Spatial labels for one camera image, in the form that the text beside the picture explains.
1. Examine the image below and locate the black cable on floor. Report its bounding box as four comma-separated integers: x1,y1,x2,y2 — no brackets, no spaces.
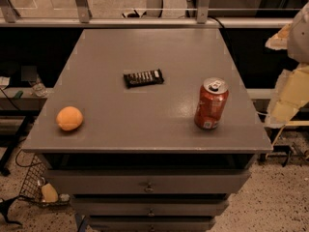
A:
14,149,42,169

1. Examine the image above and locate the top grey drawer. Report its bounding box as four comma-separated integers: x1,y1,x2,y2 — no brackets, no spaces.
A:
45,169,250,194

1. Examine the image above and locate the clear plastic bottle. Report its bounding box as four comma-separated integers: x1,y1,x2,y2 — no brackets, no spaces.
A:
30,76,47,97

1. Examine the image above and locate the orange fruit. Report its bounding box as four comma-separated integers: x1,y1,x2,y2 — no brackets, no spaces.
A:
56,106,83,131

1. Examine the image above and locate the middle grey drawer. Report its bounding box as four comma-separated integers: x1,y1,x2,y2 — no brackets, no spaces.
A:
71,195,229,217

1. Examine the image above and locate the yellow object in basket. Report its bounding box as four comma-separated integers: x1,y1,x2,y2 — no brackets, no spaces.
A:
42,184,59,203

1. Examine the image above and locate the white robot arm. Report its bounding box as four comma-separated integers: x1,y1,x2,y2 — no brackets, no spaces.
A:
265,3,309,129

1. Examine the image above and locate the bottom grey drawer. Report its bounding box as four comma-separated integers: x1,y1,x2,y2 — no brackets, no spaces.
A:
88,217,215,232

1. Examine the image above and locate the grey drawer cabinet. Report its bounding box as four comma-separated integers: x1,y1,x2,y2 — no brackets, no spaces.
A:
21,27,274,232

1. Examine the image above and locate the grey drawer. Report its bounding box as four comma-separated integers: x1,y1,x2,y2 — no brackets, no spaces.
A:
88,217,215,232
45,169,250,194
71,195,229,217

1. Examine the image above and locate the red soda can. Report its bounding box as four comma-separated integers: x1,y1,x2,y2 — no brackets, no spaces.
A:
194,77,229,130

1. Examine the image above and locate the wire mesh basket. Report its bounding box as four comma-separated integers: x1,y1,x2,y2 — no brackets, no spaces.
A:
19,156,70,208

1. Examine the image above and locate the metal railing frame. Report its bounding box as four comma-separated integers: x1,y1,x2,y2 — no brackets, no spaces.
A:
0,0,308,28

